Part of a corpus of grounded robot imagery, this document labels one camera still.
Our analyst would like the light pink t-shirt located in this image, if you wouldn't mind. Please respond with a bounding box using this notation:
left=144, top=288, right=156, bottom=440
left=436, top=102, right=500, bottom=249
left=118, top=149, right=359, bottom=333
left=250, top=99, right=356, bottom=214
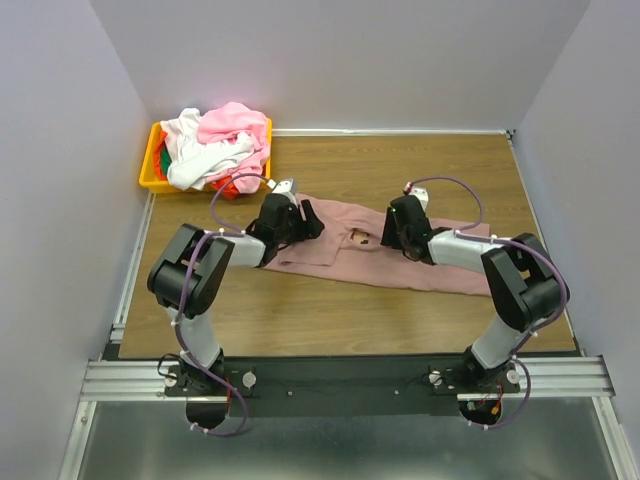
left=197, top=102, right=270, bottom=184

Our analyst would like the green t-shirt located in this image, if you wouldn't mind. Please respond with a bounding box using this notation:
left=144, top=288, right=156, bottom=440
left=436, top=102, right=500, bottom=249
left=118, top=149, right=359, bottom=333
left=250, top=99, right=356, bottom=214
left=153, top=141, right=172, bottom=181

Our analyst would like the yellow plastic bin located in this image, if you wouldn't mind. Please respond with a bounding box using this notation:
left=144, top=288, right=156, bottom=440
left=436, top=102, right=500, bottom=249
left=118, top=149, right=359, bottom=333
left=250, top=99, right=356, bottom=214
left=138, top=118, right=273, bottom=194

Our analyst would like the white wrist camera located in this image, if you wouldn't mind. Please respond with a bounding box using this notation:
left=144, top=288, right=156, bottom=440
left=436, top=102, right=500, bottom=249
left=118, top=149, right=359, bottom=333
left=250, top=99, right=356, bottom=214
left=403, top=182, right=429, bottom=211
left=267, top=178, right=297, bottom=199

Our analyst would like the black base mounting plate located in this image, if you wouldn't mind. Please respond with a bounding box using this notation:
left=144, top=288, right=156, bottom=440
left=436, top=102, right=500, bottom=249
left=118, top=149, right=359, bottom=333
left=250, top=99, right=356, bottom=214
left=157, top=354, right=524, bottom=422

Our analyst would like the white t-shirt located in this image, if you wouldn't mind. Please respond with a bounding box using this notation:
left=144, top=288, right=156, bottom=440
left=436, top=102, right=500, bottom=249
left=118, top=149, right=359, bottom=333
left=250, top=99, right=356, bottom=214
left=160, top=108, right=254, bottom=190

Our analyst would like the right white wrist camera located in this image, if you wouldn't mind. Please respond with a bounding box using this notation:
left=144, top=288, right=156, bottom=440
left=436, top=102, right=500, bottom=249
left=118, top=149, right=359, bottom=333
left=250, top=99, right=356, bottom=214
left=403, top=182, right=429, bottom=211

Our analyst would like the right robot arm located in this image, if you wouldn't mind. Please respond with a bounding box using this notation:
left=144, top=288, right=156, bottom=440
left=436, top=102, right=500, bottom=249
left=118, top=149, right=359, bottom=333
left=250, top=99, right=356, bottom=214
left=382, top=194, right=570, bottom=390

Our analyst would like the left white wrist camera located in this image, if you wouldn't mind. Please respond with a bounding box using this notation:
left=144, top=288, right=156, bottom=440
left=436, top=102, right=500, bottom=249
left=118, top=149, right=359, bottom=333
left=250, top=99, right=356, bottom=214
left=267, top=178, right=297, bottom=199

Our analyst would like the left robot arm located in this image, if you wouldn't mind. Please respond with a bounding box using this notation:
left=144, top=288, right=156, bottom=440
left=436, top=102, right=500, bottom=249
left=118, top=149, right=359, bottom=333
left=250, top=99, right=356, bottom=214
left=147, top=193, right=325, bottom=388

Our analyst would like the dusty pink mario t-shirt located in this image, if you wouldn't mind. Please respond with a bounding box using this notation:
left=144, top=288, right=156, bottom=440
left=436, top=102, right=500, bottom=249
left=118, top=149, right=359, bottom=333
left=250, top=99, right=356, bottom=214
left=265, top=194, right=490, bottom=296

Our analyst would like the orange red t-shirt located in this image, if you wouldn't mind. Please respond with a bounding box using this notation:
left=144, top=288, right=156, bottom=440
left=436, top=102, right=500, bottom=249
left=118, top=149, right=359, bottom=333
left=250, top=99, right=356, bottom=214
left=210, top=176, right=240, bottom=200

